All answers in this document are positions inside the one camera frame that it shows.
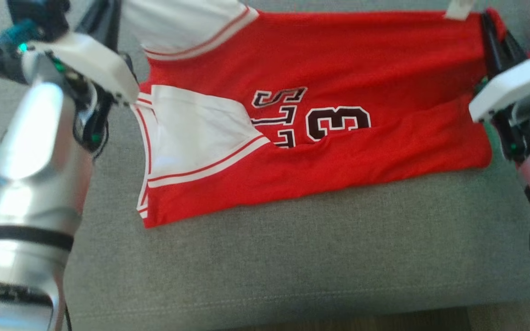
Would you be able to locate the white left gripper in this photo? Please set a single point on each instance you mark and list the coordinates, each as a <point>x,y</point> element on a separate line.
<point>95,64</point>

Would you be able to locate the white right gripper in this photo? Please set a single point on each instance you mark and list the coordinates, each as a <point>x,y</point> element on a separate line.
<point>513,89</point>

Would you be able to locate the red basketball jersey number 23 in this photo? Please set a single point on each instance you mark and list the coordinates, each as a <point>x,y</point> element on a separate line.
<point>361,161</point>

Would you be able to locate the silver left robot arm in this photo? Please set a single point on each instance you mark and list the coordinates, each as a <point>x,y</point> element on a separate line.
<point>30,184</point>

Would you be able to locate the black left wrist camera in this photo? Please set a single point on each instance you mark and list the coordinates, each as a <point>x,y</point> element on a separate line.
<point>39,16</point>

